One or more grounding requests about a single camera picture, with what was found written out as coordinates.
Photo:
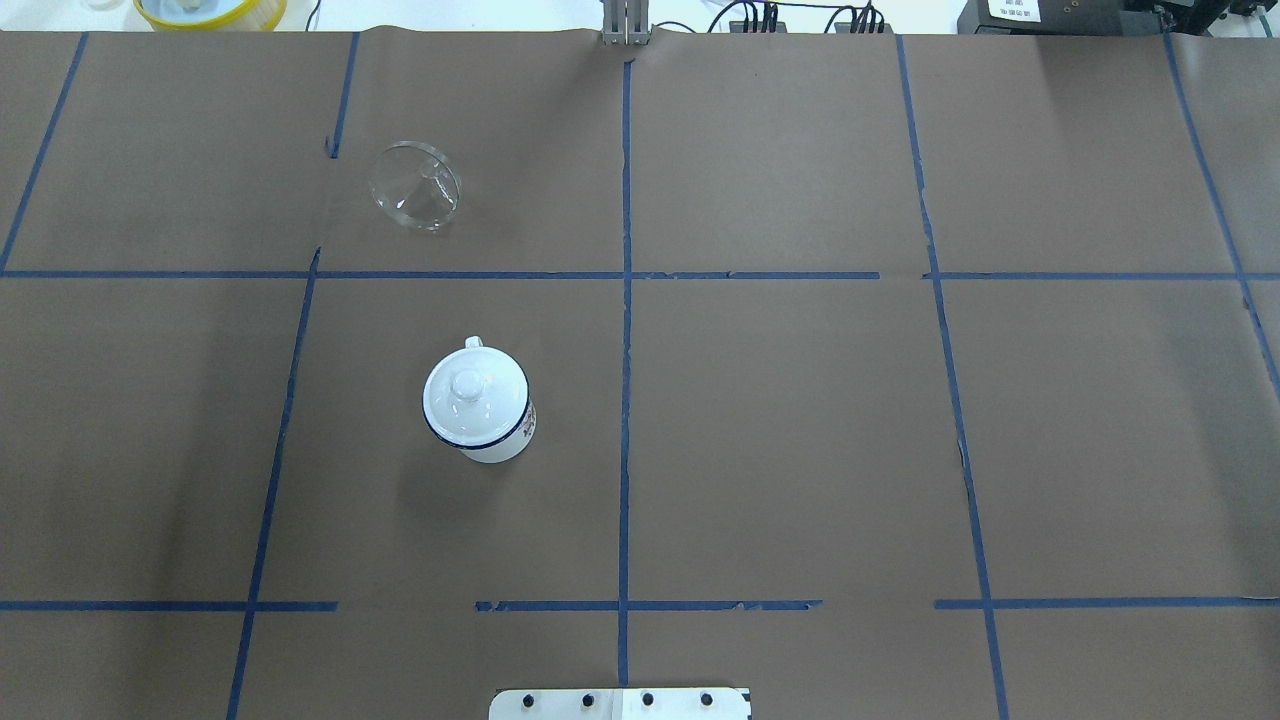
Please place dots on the white enamel mug lid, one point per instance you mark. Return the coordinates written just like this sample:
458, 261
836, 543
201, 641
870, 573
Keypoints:
474, 396

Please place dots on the clear glass funnel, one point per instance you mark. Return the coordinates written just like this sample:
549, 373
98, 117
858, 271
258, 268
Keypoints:
415, 185

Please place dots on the white enamel mug blue rim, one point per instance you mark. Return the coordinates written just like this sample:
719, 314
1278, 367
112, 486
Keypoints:
497, 430

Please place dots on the brown paper table cover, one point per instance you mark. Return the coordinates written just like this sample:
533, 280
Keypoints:
929, 377

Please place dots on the black power strip left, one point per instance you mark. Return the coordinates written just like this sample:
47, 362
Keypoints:
751, 18

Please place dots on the black device with label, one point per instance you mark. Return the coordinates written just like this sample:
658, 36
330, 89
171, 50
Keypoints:
1065, 18

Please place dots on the yellow rimmed round container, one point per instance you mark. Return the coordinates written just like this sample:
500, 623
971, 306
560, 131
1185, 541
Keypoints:
212, 16

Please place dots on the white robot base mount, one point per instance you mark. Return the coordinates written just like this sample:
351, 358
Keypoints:
622, 703

